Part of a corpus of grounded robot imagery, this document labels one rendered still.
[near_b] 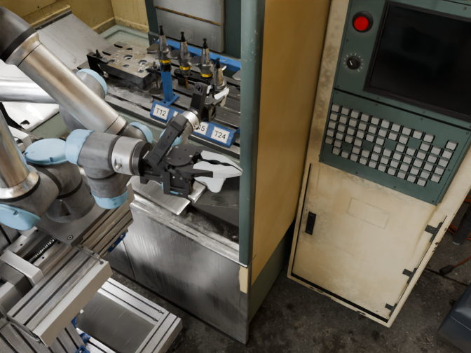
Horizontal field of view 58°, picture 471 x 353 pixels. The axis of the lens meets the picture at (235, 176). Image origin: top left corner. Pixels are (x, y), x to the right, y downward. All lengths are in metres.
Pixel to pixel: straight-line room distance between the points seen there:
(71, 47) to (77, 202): 1.91
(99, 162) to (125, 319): 1.42
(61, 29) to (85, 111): 2.22
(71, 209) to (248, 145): 0.55
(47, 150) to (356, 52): 0.92
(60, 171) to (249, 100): 0.54
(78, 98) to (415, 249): 1.41
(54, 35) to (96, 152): 2.32
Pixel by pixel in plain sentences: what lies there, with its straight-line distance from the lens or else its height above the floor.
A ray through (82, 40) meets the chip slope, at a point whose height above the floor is 0.76.
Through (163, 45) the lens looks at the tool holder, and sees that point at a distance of 1.92.
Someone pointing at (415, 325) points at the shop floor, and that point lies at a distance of 2.56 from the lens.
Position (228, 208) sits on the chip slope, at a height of 0.76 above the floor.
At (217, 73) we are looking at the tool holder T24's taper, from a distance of 1.66.
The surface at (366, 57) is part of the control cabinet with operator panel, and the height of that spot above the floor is 1.50.
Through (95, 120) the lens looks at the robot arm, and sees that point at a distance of 1.02.
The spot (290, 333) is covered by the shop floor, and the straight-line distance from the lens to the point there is 2.37.
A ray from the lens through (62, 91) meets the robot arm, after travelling 1.01.
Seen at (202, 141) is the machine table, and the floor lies 0.88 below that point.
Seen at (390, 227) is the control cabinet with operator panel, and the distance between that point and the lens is 1.84.
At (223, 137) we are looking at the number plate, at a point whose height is 0.93.
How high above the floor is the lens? 2.15
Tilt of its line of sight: 45 degrees down
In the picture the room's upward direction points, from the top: straight up
